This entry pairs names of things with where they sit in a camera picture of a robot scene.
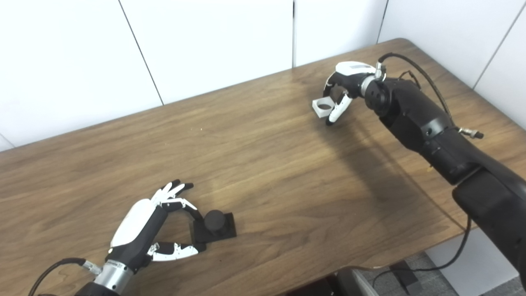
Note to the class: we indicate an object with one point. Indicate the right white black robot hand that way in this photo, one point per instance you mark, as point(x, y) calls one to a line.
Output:
point(353, 72)

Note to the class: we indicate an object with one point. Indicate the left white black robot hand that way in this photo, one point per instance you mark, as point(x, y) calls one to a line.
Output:
point(135, 222)

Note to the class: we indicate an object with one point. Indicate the white square piece with hole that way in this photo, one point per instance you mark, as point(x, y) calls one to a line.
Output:
point(317, 110)

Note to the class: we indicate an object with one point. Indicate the black peg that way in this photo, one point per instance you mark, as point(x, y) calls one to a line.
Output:
point(222, 232)

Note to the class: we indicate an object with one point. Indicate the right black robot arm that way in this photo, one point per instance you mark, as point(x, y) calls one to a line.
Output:
point(419, 115)

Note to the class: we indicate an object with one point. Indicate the black table foot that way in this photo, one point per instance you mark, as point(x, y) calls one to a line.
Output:
point(404, 277)

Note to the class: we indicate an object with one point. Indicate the black grey robot torso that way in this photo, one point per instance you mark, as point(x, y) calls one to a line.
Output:
point(357, 285)

